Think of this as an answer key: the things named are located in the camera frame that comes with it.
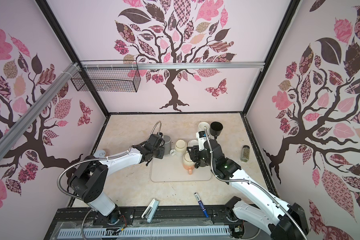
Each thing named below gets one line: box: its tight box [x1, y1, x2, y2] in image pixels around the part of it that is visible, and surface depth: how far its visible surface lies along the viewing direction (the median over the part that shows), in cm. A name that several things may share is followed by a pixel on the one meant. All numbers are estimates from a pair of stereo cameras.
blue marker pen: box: [194, 192, 210, 218], surface depth 77 cm
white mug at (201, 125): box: [198, 121, 211, 136], surface depth 105 cm
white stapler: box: [141, 198, 160, 223], surface depth 75 cm
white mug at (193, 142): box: [187, 139, 199, 147], surface depth 94 cm
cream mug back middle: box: [169, 139, 188, 156], surface depth 94 cm
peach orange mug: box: [182, 151, 196, 175], surface depth 87 cm
